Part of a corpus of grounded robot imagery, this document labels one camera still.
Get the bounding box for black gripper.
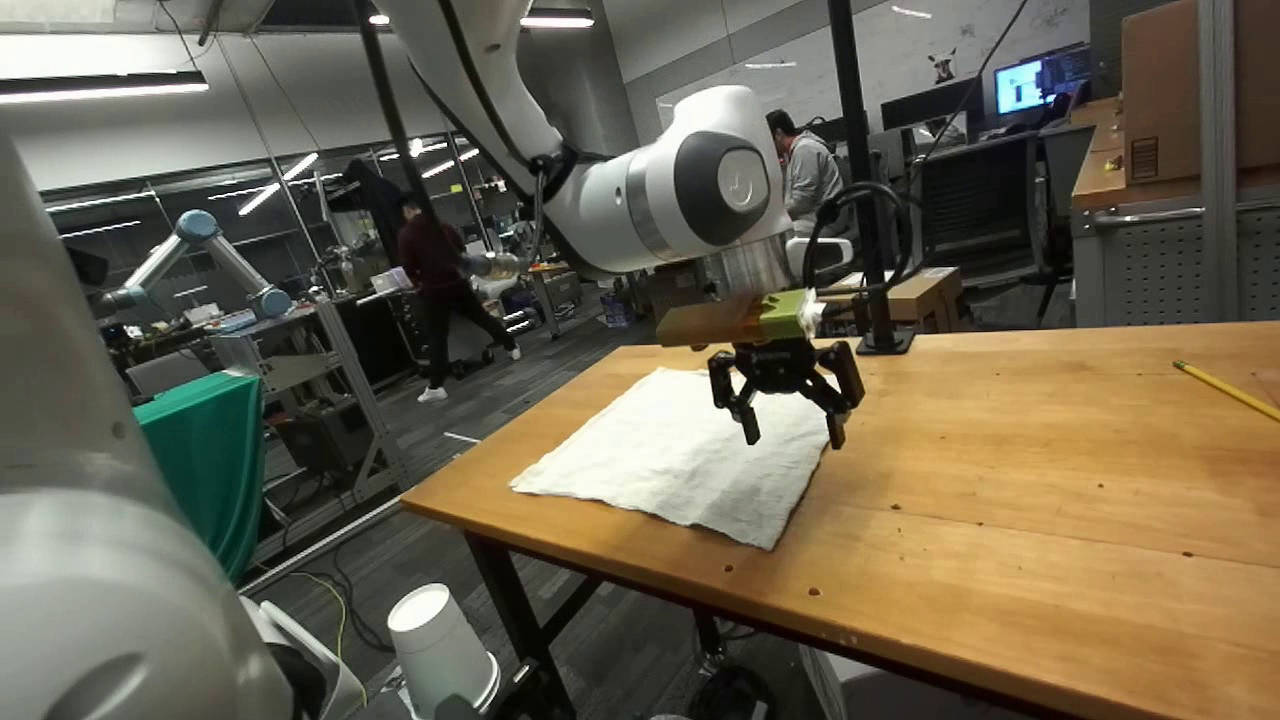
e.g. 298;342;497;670
705;335;867;454

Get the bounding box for white cloth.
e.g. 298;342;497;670
509;363;833;551

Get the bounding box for green cloth cover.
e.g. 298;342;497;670
132;368;270;585

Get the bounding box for cardboard box on stool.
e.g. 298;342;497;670
808;263;970;335

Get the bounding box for standing person in dark red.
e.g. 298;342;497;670
392;197;529;410

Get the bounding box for computer monitor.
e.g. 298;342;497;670
984;52;1091;127

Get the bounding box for workbench with drawers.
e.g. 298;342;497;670
1066;95;1280;334

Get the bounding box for yellow pencil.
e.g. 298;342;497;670
1171;358;1280;428

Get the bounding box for short ceiling light strip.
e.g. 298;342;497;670
363;10;600;31

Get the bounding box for white paper cup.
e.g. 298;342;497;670
384;582;504;717

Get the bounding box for grey metal shelf rack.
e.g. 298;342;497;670
117;298;405;538

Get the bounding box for large cardboard box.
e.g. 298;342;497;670
1115;0;1280;188

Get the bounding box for long ceiling light strip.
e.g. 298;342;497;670
0;73;214;109

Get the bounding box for wooden green wrist camera block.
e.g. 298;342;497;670
652;286;827;353

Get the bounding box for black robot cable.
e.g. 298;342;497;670
798;175;929;298

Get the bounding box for black camera stand pole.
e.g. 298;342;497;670
825;0;921;362

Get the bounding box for black table leg frame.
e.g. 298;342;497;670
457;534;753;720

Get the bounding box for grey metal post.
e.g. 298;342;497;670
1198;0;1246;323

